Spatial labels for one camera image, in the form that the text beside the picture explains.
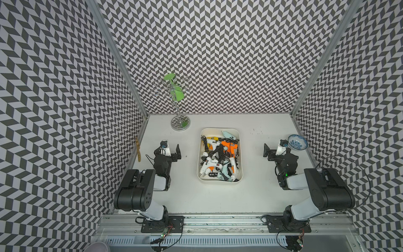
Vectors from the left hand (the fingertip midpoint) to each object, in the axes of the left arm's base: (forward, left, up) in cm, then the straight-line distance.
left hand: (170, 145), depth 91 cm
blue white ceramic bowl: (+6, -79, -6) cm, 79 cm away
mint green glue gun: (+11, -35, -5) cm, 37 cm away
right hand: (0, -60, 0) cm, 60 cm away
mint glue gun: (-16, -31, -5) cm, 35 cm away
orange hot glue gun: (0, -36, -2) cm, 36 cm away
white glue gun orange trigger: (-9, -36, -2) cm, 37 cm away
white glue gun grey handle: (-10, -22, -2) cm, 24 cm away
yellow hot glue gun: (+9, -26, -6) cm, 28 cm away
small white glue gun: (+4, -26, -4) cm, 26 cm away
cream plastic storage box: (+12, -25, -4) cm, 28 cm away
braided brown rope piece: (+4, +24, -9) cm, 26 cm away
